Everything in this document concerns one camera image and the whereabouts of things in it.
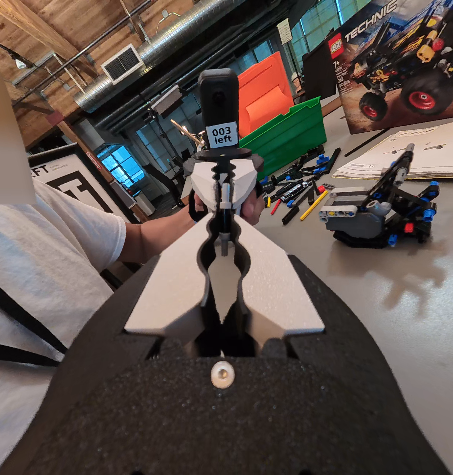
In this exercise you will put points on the white air vent grille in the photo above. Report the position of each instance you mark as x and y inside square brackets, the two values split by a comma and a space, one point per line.
[122, 65]

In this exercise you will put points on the person's left hand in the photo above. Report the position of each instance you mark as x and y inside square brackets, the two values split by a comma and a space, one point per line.
[255, 209]

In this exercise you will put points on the silver ventilation duct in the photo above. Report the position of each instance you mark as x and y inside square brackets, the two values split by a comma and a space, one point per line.
[163, 46]

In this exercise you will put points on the partly built lego model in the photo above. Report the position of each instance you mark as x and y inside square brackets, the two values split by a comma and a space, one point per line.
[360, 222]

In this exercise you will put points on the white instruction booklet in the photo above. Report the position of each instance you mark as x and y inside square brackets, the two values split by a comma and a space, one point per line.
[426, 156]

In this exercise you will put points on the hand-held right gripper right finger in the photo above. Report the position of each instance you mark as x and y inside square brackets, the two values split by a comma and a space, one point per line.
[278, 293]

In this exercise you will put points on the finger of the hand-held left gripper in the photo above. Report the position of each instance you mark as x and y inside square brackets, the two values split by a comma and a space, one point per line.
[202, 182]
[245, 182]

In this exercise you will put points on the orange plastic bin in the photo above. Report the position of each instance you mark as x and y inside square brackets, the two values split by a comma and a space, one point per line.
[263, 92]

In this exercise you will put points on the small grey lego axle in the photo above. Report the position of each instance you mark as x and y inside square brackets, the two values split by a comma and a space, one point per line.
[225, 219]

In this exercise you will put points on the framed black white marker poster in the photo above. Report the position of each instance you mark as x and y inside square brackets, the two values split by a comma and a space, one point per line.
[63, 185]

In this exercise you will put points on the studio light panel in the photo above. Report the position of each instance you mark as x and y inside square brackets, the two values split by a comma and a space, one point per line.
[169, 100]

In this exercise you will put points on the yellow lego axle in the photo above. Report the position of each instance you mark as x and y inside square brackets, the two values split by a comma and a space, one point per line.
[313, 206]

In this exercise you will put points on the monster truck set box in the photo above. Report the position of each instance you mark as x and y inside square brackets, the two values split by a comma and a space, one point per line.
[397, 74]

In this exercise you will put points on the green plastic storage bin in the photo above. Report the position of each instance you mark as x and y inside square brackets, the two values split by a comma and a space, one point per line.
[286, 141]

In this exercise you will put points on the pile of loose lego pieces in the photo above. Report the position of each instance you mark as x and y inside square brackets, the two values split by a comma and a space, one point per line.
[297, 189]

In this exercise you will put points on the long black lego axle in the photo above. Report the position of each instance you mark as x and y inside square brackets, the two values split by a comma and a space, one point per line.
[367, 142]

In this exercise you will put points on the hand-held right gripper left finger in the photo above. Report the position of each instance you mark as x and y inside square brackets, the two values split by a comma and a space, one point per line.
[167, 293]

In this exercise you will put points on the person's left forearm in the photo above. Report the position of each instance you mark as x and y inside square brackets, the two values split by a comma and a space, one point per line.
[156, 232]

